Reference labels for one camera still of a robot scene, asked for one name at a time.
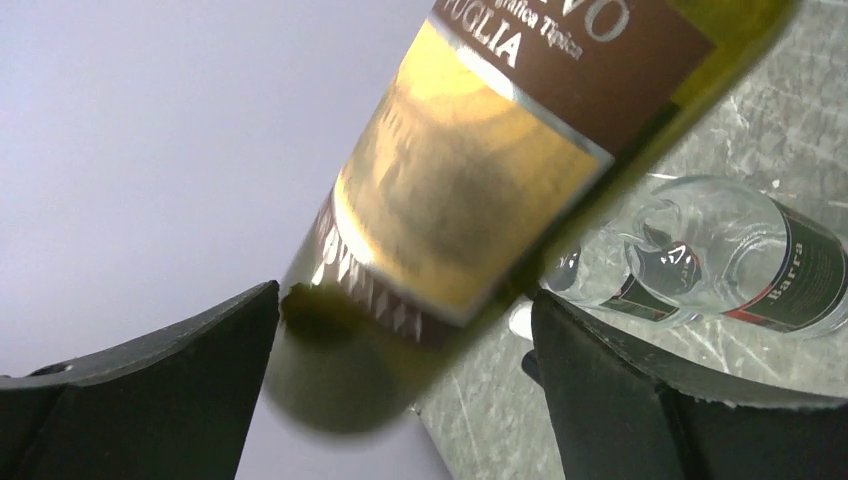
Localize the black white handheld microphone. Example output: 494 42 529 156
508 300 543 386

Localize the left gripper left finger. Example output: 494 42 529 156
1 281 279 480

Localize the clear round bottle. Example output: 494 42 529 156
541 227 701 327
613 175 847 338

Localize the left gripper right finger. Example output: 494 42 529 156
529 291 847 479

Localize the clear round bottle front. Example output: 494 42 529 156
613 175 847 338

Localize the dark wine bottle silver neck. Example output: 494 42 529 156
265 0 798 435

